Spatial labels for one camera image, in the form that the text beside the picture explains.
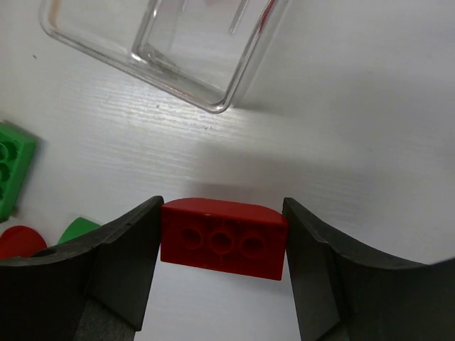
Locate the red round lego piece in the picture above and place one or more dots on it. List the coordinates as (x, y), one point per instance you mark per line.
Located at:
(21, 241)

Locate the red curved lego brick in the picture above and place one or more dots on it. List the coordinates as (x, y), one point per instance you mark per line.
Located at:
(230, 237)

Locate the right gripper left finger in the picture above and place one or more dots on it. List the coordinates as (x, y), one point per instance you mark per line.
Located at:
(93, 287)

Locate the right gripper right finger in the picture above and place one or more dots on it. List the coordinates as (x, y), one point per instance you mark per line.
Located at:
(346, 290)

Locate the green long lego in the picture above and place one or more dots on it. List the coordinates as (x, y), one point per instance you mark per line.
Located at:
(17, 150)

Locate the green square lego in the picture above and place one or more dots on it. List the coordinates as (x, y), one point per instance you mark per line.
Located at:
(76, 228)

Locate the clear plastic container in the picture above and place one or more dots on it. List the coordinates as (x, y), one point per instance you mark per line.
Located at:
(203, 52)

